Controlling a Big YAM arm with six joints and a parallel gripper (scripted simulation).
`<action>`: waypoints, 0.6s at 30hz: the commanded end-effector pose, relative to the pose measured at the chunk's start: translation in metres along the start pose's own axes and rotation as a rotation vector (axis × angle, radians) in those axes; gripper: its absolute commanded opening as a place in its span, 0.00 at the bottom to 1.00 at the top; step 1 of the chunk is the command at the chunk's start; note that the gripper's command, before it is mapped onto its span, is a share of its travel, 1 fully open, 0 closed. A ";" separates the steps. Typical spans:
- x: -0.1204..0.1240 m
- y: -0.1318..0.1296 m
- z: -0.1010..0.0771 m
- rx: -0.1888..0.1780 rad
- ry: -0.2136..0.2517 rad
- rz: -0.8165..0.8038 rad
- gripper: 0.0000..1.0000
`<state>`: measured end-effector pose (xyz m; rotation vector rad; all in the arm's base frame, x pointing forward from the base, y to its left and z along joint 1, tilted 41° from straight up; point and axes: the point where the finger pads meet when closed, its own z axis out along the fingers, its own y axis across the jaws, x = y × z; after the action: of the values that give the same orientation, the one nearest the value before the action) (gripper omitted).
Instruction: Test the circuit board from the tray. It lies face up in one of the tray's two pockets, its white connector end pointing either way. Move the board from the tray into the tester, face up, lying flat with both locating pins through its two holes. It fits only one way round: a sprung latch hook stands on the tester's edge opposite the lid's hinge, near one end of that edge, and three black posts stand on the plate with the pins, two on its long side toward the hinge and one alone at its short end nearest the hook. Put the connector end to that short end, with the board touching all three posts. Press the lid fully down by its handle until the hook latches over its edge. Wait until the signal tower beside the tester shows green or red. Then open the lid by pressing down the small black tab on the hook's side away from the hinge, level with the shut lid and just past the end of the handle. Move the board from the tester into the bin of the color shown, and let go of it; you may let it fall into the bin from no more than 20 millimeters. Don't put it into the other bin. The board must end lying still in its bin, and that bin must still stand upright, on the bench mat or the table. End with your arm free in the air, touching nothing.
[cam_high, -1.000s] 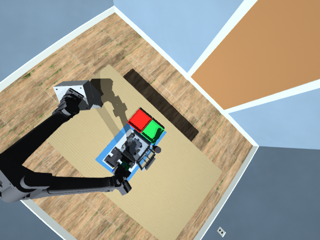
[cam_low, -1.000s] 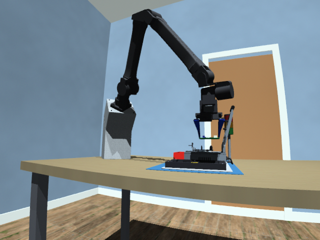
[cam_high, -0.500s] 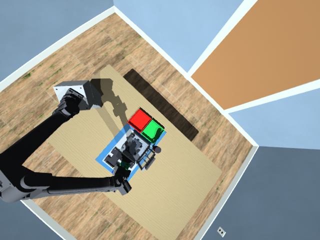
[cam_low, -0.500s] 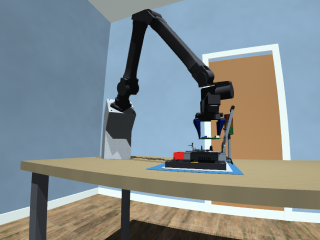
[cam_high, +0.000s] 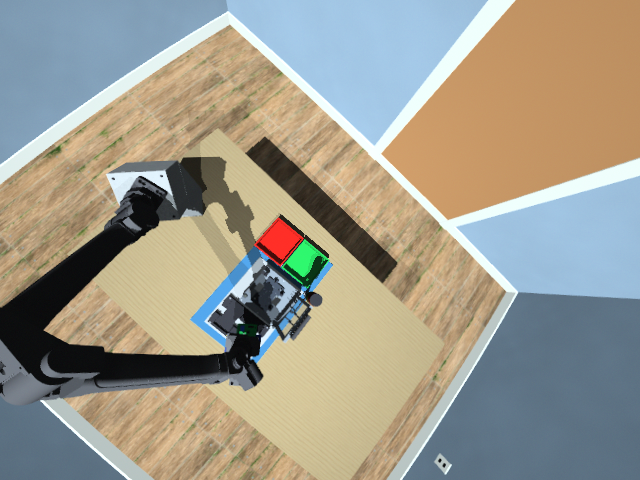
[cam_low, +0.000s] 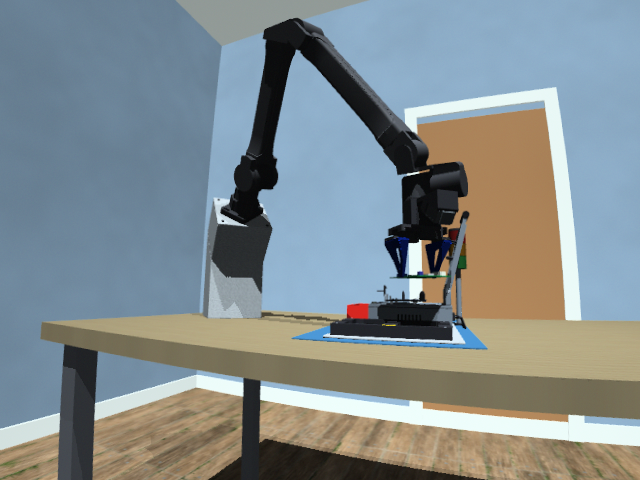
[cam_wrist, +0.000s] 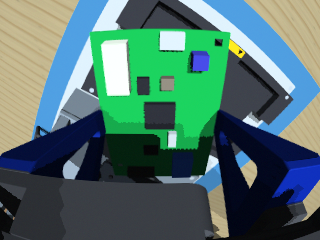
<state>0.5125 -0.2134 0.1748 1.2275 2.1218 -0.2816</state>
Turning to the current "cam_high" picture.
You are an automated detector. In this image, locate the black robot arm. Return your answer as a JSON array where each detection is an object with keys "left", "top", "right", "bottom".
[{"left": 0, "top": 176, "right": 264, "bottom": 405}]

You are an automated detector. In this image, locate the red bin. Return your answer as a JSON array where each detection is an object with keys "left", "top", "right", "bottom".
[{"left": 255, "top": 218, "right": 304, "bottom": 266}]

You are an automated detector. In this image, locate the green circuit board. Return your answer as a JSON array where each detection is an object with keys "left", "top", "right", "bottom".
[{"left": 237, "top": 323, "right": 257, "bottom": 336}]

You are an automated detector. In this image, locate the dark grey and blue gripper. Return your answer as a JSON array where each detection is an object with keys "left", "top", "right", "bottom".
[{"left": 225, "top": 333, "right": 262, "bottom": 357}]

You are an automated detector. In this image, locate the green open-top bin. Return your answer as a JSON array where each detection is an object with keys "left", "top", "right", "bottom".
[{"left": 282, "top": 240, "right": 329, "bottom": 288}]

